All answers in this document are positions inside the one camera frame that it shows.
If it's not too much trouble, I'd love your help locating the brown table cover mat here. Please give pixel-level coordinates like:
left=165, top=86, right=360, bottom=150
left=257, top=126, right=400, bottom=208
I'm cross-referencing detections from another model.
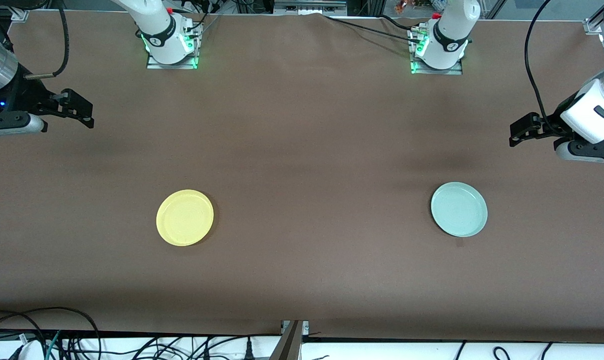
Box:
left=0, top=10, right=604, bottom=344

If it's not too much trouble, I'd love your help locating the pale green plate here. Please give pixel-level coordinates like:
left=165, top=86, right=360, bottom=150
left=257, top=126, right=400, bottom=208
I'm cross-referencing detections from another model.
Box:
left=430, top=181, right=489, bottom=238

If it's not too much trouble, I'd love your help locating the short black table cable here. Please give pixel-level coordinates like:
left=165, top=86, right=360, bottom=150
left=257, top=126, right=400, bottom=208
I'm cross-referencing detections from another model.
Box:
left=380, top=14, right=418, bottom=31

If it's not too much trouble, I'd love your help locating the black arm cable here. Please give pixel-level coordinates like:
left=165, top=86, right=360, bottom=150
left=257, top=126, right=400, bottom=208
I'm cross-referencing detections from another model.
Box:
left=24, top=0, right=71, bottom=81
left=524, top=0, right=555, bottom=135

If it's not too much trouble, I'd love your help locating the black looped floor cable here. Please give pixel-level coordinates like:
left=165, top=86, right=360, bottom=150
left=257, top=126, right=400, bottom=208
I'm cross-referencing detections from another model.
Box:
left=0, top=306, right=101, bottom=360

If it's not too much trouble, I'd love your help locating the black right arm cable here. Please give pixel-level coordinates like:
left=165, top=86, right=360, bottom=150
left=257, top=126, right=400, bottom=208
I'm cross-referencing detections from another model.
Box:
left=24, top=0, right=71, bottom=81

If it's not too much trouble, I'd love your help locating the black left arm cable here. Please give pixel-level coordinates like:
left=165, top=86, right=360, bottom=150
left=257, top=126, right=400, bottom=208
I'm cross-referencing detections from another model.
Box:
left=524, top=0, right=555, bottom=135

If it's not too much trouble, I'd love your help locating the grey metal rail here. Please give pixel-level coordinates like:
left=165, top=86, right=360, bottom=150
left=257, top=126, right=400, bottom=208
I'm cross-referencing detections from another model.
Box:
left=274, top=0, right=348, bottom=16

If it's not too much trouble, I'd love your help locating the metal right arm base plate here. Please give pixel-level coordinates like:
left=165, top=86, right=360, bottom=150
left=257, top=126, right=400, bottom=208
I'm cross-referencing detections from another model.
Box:
left=146, top=21, right=202, bottom=70

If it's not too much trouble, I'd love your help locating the yellow plate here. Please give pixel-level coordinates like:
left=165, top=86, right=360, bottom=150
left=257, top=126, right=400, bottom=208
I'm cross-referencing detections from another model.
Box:
left=156, top=189, right=215, bottom=247

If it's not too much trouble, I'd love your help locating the green thin cable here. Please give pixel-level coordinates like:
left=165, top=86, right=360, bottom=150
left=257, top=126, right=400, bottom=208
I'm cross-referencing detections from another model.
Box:
left=45, top=330, right=62, bottom=360

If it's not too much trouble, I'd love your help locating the aluminium profile post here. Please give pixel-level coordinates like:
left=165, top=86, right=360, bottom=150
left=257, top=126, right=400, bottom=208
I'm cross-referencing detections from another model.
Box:
left=268, top=320, right=310, bottom=360

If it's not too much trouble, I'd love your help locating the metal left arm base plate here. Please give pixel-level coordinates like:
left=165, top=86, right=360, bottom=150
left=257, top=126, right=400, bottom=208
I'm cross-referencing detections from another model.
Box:
left=408, top=26, right=464, bottom=76

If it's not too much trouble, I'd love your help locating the long black table cable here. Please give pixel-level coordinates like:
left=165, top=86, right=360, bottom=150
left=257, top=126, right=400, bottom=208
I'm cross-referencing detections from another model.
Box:
left=324, top=14, right=423, bottom=44

